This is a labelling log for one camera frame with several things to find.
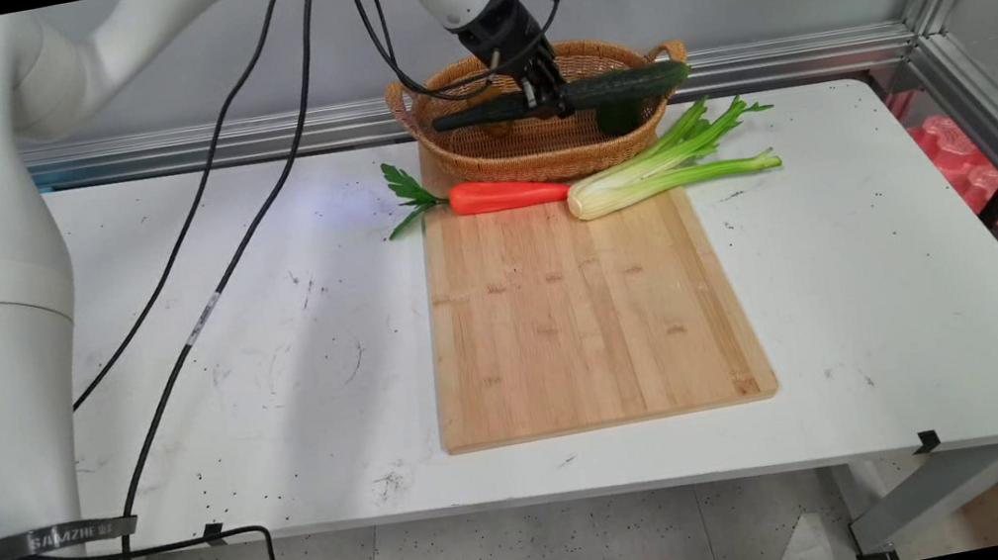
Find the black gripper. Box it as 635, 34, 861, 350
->
451, 0, 580, 134

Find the dark green cucumber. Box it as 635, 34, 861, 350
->
427, 56, 695, 137

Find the oval wicker basket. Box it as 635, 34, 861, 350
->
381, 22, 705, 207

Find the green bell pepper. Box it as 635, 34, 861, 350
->
595, 97, 649, 140

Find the orange carrot with green leaves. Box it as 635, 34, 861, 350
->
378, 136, 576, 241

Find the green celery bunch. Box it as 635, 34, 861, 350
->
555, 86, 788, 225

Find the bamboo cutting board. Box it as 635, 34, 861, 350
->
396, 98, 782, 457

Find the horizontal aluminium frame rail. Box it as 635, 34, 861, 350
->
18, 7, 922, 206

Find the thin black cable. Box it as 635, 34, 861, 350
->
8, 0, 373, 414

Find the black cable with white label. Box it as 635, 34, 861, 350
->
32, 0, 416, 560

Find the black strap with white lettering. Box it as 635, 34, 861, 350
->
0, 512, 143, 560

